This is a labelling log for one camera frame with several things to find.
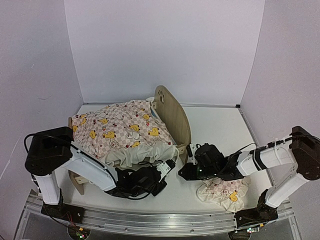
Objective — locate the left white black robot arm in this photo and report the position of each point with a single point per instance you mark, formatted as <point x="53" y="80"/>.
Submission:
<point x="52" y="149"/>

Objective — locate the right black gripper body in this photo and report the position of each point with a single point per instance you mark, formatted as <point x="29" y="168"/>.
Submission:
<point x="208" y="172"/>

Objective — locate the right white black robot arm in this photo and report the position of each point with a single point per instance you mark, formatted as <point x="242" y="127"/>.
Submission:
<point x="299" y="149"/>

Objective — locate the duck print ruffled bed cover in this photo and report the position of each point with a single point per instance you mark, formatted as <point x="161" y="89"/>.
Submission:
<point x="124" y="134"/>

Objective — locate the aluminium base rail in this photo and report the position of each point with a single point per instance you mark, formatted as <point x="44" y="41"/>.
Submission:
<point x="185" y="225"/>

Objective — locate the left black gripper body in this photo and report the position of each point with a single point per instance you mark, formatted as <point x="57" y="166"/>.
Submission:
<point x="156" y="191"/>

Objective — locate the duck print ruffled pillow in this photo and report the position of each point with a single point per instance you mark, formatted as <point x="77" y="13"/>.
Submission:
<point x="227" y="194"/>

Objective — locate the wooden pet bed frame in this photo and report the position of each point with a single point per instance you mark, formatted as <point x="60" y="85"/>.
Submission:
<point x="174" y="117"/>

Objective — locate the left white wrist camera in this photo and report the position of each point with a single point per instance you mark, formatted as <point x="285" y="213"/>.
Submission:
<point x="165" y="167"/>

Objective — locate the blue white striped mattress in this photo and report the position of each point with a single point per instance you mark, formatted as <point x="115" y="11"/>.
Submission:
<point x="154" y="113"/>

